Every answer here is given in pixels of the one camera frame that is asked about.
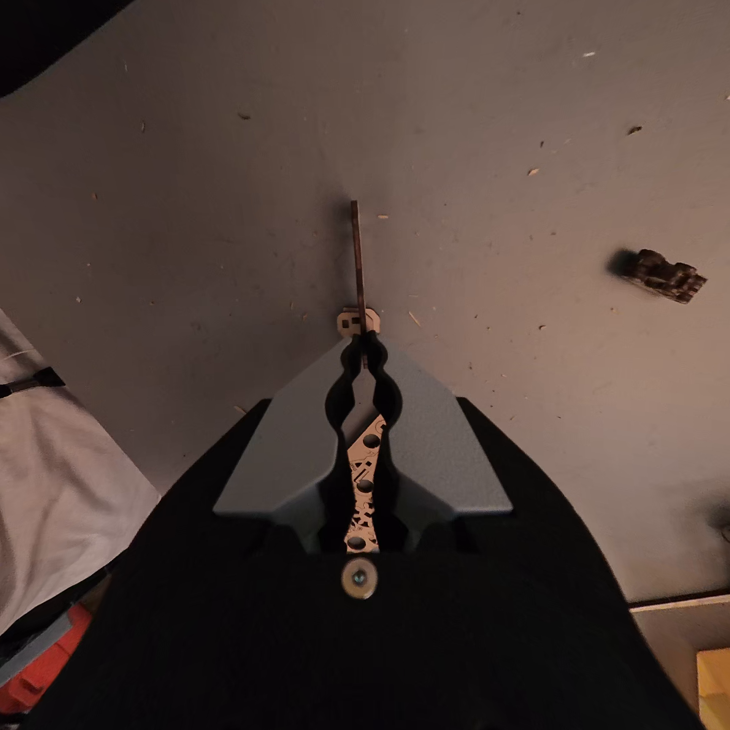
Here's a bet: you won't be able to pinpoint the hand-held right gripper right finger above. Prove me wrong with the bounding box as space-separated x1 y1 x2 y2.
367 335 513 554

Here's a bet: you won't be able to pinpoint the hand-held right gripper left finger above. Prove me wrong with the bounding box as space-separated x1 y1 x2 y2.
213 336 364 554

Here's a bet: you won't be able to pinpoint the small wooden plate square holes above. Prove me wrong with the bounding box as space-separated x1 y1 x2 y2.
338 308 381 334

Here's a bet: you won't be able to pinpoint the thin wooden strip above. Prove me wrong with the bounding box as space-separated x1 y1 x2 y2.
349 200 369 367

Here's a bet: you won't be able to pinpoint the laser-cut plywood parts sheet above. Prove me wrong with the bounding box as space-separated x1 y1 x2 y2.
345 416 390 554

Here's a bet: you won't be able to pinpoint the person's white shirt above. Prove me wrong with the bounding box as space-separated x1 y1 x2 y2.
0 308 162 634

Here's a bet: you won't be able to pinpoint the small wooden gear assembly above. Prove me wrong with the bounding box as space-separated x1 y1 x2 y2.
613 248 708 305

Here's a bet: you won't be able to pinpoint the orange reflective vest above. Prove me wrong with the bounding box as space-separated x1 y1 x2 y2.
0 603 95 715

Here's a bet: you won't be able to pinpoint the yellow box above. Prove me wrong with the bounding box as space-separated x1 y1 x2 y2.
696 647 730 730

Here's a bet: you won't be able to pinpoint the black rounded object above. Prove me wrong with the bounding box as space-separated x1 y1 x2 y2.
0 0 138 99

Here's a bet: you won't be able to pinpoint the black strap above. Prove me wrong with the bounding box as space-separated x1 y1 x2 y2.
0 367 65 400

